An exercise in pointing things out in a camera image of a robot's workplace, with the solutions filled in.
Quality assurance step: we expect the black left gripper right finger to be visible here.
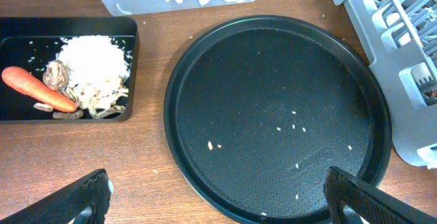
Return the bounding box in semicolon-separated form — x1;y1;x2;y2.
324;167;436;224

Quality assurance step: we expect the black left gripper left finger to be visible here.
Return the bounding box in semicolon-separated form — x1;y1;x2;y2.
1;169;113;224

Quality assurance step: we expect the orange carrot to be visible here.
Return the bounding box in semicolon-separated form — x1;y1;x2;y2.
1;66;77;113

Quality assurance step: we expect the grey plastic dishwasher rack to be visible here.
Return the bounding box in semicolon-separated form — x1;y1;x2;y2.
333;0;436;169

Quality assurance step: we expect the ginger root piece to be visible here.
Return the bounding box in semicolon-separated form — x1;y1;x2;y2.
42;60;70;91

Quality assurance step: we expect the rice and peanut food waste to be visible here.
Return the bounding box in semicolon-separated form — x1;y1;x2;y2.
33;36;133;120

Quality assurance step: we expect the round black tray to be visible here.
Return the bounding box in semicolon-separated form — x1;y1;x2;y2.
164;16;392;223

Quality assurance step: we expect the black rectangular tray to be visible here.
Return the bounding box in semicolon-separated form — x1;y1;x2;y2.
1;17;139;124

